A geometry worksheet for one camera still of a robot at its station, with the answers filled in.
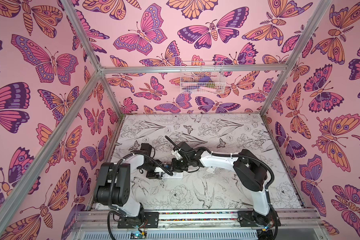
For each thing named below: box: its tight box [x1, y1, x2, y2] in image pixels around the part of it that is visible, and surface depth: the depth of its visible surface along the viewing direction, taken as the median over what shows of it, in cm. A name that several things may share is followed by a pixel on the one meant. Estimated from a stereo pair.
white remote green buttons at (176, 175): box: [162, 172, 184, 179], surface depth 89 cm
